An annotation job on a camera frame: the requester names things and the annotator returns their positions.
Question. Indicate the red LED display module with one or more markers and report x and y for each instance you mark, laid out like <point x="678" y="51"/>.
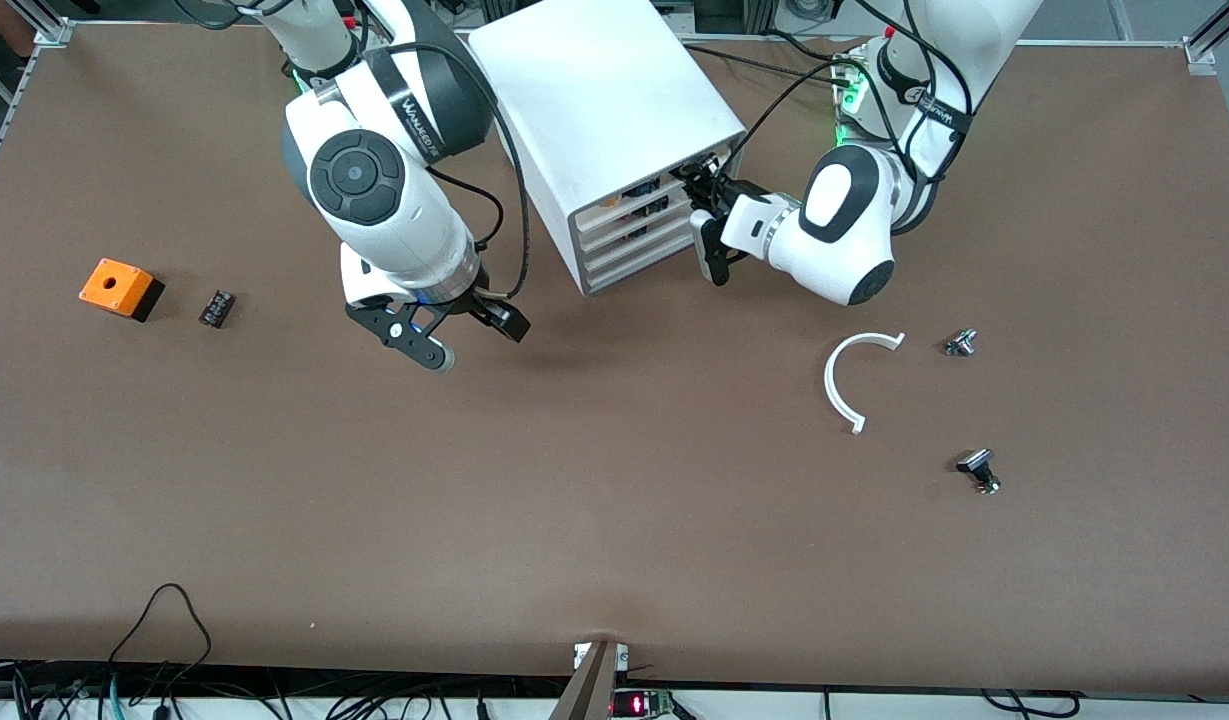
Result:
<point x="639" y="705"/>

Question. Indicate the orange box with black base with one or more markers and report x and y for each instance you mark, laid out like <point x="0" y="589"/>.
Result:
<point x="134" y="285"/>

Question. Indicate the brown camera mount bracket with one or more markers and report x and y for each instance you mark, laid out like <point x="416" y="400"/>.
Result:
<point x="589" y="690"/>

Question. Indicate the small silver metal fitting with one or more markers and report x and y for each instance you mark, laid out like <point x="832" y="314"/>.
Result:
<point x="961" y="344"/>

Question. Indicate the small black terminal block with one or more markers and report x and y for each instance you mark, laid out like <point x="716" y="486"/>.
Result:
<point x="217" y="308"/>

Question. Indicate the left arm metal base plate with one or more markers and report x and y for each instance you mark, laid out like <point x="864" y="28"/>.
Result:
<point x="846" y="140"/>

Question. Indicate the white curved plastic arc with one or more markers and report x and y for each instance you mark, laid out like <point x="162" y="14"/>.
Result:
<point x="828" y="382"/>

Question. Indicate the black-headed metal fitting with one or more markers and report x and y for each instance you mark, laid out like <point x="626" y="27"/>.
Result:
<point x="977" y="462"/>

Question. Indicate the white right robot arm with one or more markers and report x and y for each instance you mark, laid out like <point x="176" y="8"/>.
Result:
<point x="394" y="210"/>

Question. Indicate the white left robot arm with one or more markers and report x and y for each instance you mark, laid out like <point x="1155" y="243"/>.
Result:
<point x="834" y="250"/>

